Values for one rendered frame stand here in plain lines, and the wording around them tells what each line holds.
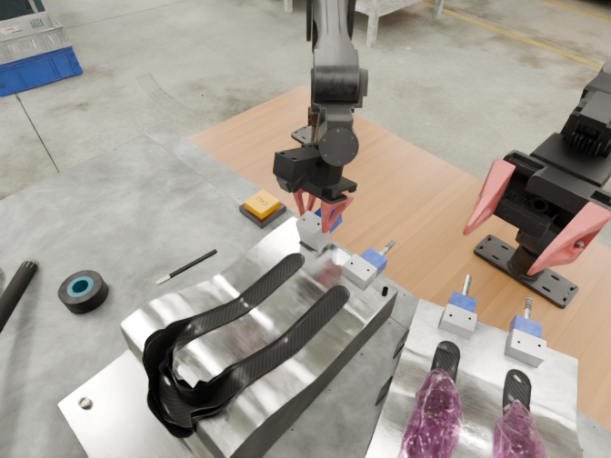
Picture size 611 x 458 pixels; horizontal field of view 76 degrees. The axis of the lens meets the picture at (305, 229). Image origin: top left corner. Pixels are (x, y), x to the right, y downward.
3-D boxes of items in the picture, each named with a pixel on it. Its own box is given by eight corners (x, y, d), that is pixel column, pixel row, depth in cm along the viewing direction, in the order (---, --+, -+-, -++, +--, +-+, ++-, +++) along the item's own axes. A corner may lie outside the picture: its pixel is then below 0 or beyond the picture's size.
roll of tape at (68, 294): (67, 320, 74) (59, 311, 72) (64, 288, 79) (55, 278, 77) (111, 303, 77) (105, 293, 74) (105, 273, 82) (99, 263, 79)
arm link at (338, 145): (370, 166, 56) (377, 77, 51) (310, 165, 56) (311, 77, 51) (360, 142, 66) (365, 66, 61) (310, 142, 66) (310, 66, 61)
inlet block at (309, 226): (344, 199, 81) (341, 180, 76) (363, 209, 78) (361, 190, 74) (300, 240, 76) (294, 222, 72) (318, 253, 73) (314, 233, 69)
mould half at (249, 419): (294, 243, 87) (293, 200, 77) (390, 315, 75) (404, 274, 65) (74, 416, 63) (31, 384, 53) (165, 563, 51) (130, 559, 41)
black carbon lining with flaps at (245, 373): (293, 254, 76) (292, 221, 69) (358, 303, 69) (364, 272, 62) (131, 384, 59) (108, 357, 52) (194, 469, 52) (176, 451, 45)
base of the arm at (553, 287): (585, 287, 70) (599, 266, 73) (483, 227, 80) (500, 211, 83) (563, 311, 76) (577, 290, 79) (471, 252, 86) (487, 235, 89)
